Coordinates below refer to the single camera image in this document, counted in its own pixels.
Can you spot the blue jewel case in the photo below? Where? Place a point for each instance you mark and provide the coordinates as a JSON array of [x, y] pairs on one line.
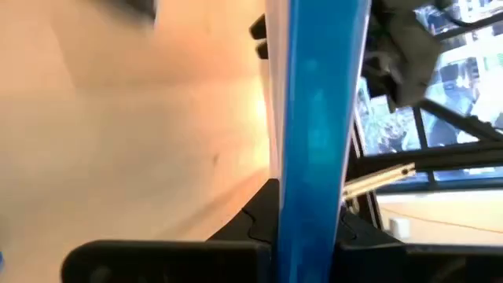
[[314, 118]]

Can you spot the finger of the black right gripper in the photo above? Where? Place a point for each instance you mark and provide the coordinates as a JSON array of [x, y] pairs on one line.
[[261, 29]]

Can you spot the aluminium frame bar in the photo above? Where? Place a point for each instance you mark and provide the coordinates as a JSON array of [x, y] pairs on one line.
[[377, 178]]

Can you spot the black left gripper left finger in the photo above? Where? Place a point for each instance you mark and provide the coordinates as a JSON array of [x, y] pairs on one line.
[[177, 263]]

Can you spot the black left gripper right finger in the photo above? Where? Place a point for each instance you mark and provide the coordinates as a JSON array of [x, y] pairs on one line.
[[393, 263]]

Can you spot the black metal rig frame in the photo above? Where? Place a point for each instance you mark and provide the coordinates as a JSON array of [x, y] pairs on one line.
[[452, 157]]

